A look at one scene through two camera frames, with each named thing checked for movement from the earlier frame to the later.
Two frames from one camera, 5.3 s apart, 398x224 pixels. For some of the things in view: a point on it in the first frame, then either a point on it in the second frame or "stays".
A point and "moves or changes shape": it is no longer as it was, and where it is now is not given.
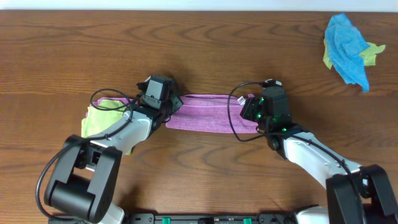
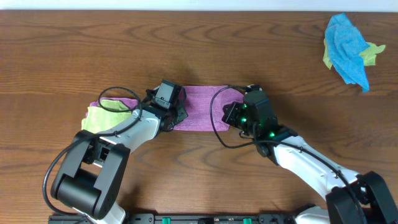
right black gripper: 251,104 → 229,116
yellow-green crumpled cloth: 369,54 stays
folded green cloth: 101,117 stays
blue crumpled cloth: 346,42 stays
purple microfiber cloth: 209,112 moves or changes shape
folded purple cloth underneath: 130,102 stays
